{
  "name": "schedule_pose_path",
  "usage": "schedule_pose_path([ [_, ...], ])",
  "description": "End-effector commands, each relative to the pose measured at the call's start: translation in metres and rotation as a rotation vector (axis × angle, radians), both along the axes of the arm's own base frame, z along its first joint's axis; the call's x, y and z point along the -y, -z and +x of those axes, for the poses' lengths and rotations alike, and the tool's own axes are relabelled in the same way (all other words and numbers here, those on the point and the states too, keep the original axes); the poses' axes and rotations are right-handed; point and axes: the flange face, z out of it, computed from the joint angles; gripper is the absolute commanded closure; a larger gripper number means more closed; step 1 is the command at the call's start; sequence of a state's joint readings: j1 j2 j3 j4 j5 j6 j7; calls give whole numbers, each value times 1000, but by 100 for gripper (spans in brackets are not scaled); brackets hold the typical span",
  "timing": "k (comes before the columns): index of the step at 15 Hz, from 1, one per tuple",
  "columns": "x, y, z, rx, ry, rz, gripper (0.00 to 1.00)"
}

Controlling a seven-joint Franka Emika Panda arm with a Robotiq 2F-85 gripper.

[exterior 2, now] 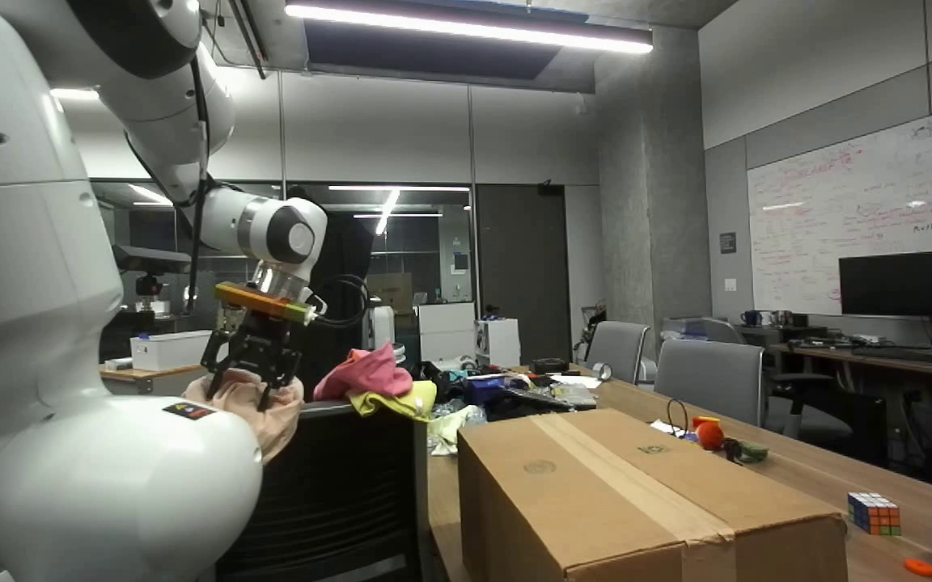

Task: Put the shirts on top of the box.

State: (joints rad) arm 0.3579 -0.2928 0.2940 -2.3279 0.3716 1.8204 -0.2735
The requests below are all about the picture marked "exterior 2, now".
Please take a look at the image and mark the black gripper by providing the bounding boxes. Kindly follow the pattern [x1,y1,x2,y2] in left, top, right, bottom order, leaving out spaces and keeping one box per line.
[198,303,308,414]

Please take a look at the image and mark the peach shirt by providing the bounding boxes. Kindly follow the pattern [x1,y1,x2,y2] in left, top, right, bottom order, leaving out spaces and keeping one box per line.
[182,369,308,467]

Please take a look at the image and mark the pink shirt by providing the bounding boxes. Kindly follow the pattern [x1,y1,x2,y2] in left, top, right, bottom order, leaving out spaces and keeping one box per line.
[311,344,418,405]

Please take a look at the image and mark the yellow shirt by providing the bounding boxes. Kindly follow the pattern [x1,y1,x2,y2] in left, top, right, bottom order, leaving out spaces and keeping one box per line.
[346,380,445,423]

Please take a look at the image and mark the large cardboard box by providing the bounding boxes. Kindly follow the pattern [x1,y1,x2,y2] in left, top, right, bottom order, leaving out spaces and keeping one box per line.
[457,405,853,582]

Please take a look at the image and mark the white plastic bin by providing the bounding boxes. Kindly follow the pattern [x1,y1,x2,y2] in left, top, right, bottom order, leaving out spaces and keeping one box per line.
[127,326,216,376]

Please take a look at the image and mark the tall black panel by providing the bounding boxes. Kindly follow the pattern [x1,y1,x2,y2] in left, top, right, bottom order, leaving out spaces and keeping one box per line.
[308,206,376,383]

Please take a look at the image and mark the white canister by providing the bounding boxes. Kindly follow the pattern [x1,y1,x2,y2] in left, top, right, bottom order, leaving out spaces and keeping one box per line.
[365,301,401,357]

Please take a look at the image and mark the white cabinet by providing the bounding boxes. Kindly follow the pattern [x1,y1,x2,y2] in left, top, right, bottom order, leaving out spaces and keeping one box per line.
[483,315,524,369]
[415,301,483,369]

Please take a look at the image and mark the pale crumpled plastic bag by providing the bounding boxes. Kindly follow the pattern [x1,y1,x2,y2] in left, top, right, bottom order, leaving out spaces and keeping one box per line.
[429,397,490,456]

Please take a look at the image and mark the black cloth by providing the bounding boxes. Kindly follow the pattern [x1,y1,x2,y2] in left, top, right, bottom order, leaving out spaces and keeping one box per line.
[483,383,602,423]

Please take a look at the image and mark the orange ball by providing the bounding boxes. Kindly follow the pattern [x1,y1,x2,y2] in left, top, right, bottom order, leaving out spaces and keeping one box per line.
[690,414,727,453]

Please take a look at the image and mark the dark green clip toy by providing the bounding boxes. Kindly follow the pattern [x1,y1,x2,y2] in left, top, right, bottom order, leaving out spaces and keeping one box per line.
[722,436,771,468]

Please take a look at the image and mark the Rubik's cube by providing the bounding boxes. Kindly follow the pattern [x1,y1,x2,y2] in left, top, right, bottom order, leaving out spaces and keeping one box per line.
[846,490,905,540]

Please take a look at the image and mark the wooden desk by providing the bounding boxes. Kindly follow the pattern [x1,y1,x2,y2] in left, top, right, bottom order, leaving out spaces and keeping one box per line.
[771,335,932,395]

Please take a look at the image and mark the black computer monitor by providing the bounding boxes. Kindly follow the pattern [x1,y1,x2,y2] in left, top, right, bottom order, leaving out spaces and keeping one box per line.
[839,245,932,352]

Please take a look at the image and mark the wrist camera with orange mount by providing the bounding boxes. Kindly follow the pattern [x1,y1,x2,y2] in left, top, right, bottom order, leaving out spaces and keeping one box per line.
[210,279,329,330]

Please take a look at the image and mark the wall whiteboard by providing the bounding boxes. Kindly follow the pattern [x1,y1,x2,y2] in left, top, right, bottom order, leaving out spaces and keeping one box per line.
[748,98,932,317]

